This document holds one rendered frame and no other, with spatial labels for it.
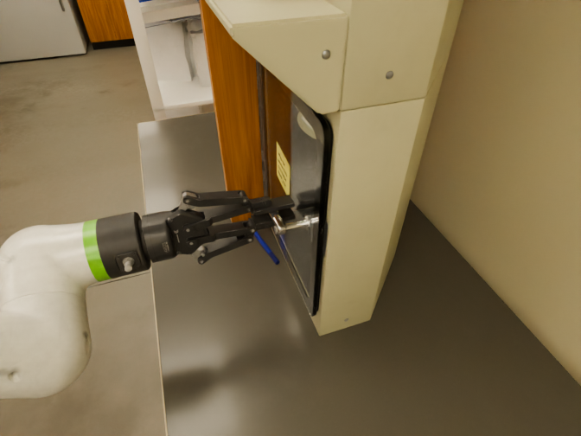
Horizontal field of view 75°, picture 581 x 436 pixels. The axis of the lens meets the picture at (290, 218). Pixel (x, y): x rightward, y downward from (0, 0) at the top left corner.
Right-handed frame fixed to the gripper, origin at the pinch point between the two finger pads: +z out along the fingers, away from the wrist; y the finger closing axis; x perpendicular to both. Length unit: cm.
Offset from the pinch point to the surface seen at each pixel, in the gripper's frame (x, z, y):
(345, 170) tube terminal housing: -12.6, 6.9, 11.8
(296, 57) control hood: -14.9, 0.2, 26.5
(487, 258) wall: -2, 48, -24
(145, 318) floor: 93, -46, -106
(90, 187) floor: 213, -76, -87
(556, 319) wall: -21, 49, -25
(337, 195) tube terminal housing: -12.0, 6.1, 8.0
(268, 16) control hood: -13.7, -2.0, 30.1
